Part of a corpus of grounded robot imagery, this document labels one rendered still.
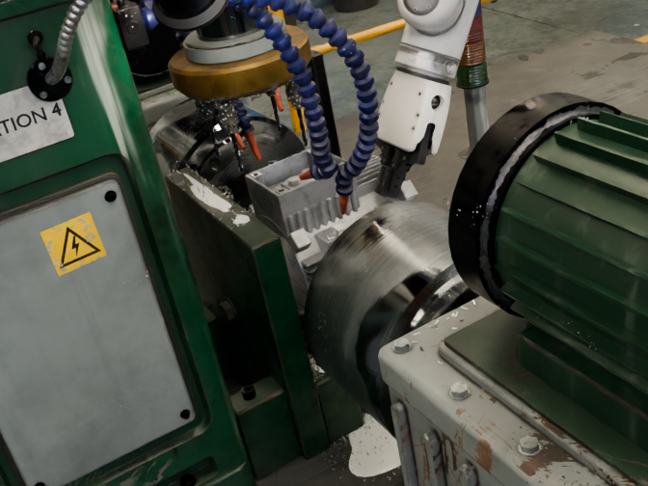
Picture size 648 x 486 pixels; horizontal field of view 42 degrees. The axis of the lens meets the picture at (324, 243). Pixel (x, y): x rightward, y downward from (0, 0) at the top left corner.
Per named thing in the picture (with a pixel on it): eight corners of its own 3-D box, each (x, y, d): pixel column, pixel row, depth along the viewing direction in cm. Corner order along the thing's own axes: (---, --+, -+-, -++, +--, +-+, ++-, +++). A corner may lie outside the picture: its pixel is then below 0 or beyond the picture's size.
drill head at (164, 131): (217, 307, 134) (175, 164, 122) (134, 221, 167) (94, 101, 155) (350, 245, 143) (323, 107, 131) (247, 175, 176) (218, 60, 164)
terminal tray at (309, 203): (289, 244, 114) (279, 197, 111) (254, 219, 123) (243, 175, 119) (363, 210, 119) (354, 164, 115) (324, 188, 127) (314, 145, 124)
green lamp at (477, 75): (470, 91, 163) (468, 68, 160) (450, 84, 167) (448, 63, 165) (495, 81, 165) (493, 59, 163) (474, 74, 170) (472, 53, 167)
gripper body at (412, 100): (469, 80, 113) (443, 161, 116) (424, 66, 121) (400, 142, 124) (426, 68, 109) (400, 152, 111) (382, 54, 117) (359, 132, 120)
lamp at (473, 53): (468, 68, 160) (465, 45, 158) (448, 63, 165) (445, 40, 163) (493, 59, 163) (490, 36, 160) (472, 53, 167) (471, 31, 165)
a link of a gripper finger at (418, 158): (438, 154, 112) (412, 172, 116) (429, 103, 114) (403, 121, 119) (431, 153, 111) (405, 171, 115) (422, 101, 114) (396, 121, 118)
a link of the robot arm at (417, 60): (474, 65, 113) (467, 87, 114) (435, 53, 120) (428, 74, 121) (426, 50, 108) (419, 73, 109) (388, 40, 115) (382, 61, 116)
